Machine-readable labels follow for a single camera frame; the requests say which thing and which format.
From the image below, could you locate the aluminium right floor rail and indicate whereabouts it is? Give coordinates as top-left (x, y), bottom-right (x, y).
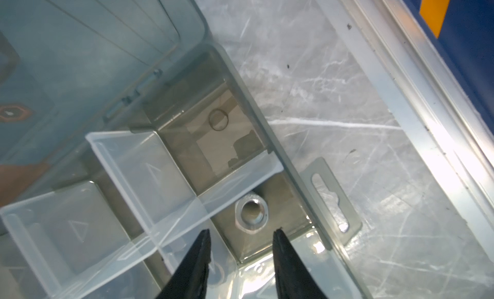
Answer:
top-left (316, 0), bottom-right (493, 257)

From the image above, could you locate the grey plastic organizer box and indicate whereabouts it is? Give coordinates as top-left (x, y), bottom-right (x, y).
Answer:
top-left (1, 0), bottom-right (370, 298)

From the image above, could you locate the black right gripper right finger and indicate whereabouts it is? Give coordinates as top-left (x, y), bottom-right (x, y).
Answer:
top-left (272, 228), bottom-right (327, 298)

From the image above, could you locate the silver nut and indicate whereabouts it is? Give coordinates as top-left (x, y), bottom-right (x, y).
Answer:
top-left (234, 191), bottom-right (269, 235)

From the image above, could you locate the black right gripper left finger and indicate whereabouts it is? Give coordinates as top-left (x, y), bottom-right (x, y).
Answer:
top-left (156, 229), bottom-right (211, 299)

